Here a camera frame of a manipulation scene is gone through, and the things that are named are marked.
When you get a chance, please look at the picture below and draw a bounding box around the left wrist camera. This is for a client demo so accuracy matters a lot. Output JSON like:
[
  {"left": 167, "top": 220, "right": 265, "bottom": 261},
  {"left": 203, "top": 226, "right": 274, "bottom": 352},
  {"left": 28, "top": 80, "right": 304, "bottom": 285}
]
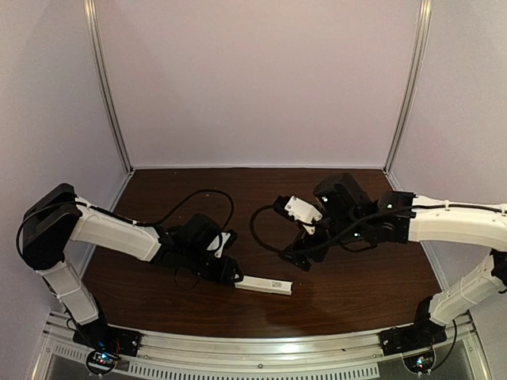
[{"left": 206, "top": 230, "right": 238, "bottom": 258}]

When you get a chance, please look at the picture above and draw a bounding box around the right aluminium frame post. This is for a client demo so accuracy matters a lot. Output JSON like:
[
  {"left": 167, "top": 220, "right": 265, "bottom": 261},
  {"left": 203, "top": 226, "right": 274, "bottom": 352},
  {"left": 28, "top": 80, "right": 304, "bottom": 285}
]
[{"left": 383, "top": 0, "right": 433, "bottom": 176}]

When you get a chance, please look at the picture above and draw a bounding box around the left aluminium frame post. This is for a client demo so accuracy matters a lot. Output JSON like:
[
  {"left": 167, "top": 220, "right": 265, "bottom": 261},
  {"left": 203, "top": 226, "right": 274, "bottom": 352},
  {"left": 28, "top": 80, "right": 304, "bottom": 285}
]
[{"left": 83, "top": 0, "right": 134, "bottom": 175}]

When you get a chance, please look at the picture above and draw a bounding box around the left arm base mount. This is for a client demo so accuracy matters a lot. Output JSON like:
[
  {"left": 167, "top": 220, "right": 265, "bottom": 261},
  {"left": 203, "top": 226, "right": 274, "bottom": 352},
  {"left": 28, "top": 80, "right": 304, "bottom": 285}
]
[{"left": 73, "top": 325, "right": 142, "bottom": 377}]

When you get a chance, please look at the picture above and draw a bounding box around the right black camera cable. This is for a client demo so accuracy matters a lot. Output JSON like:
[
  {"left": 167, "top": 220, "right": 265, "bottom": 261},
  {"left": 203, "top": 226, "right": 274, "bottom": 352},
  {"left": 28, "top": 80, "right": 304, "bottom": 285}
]
[{"left": 249, "top": 201, "right": 507, "bottom": 254}]

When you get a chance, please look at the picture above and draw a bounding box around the black camera cable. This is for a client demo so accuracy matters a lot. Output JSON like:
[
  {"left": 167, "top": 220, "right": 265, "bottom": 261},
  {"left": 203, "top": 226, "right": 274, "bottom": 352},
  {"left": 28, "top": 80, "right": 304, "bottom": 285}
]
[
  {"left": 249, "top": 201, "right": 507, "bottom": 254},
  {"left": 15, "top": 190, "right": 234, "bottom": 274}
]

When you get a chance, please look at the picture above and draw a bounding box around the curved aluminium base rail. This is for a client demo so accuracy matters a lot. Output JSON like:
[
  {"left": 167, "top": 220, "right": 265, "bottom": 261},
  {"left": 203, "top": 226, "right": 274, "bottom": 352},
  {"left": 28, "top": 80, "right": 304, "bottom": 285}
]
[{"left": 39, "top": 312, "right": 484, "bottom": 380}]

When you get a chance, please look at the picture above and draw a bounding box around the white remote control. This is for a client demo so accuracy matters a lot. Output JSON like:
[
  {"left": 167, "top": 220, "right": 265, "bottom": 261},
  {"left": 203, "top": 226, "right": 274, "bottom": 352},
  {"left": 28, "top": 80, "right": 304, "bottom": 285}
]
[{"left": 234, "top": 275, "right": 292, "bottom": 296}]

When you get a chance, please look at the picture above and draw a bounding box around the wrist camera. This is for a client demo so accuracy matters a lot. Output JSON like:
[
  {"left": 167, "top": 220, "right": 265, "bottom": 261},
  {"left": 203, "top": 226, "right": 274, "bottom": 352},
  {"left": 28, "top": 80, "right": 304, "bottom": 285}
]
[
  {"left": 273, "top": 196, "right": 322, "bottom": 235},
  {"left": 206, "top": 230, "right": 238, "bottom": 258}
]

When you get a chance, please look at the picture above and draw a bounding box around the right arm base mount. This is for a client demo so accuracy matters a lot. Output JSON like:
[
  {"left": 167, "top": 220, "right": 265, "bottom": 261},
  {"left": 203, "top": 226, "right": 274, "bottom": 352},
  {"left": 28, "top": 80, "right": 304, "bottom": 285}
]
[{"left": 378, "top": 324, "right": 447, "bottom": 376}]

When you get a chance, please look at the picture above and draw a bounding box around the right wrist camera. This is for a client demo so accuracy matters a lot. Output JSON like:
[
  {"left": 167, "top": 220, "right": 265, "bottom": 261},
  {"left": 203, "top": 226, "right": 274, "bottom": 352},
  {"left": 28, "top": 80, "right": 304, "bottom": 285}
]
[{"left": 273, "top": 196, "right": 322, "bottom": 235}]

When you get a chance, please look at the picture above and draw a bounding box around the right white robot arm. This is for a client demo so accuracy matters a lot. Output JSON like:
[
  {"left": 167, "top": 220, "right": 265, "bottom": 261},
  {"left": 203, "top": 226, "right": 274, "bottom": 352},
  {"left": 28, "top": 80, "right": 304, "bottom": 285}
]
[{"left": 274, "top": 173, "right": 506, "bottom": 350}]

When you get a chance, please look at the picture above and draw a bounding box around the aluminium frame post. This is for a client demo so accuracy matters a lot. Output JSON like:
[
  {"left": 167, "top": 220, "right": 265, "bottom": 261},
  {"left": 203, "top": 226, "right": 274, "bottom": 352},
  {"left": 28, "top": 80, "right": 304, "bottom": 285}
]
[
  {"left": 383, "top": 0, "right": 433, "bottom": 176},
  {"left": 83, "top": 0, "right": 134, "bottom": 175}
]

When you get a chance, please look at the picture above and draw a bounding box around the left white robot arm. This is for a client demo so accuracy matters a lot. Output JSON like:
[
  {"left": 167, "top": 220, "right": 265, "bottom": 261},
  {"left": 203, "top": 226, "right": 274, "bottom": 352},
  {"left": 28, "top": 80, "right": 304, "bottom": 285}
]
[{"left": 15, "top": 183, "right": 244, "bottom": 350}]

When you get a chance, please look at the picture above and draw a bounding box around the left black camera cable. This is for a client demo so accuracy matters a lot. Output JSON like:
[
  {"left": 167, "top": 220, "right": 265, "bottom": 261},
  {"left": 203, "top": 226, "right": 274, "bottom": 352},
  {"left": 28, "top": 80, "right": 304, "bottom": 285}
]
[{"left": 15, "top": 190, "right": 234, "bottom": 274}]

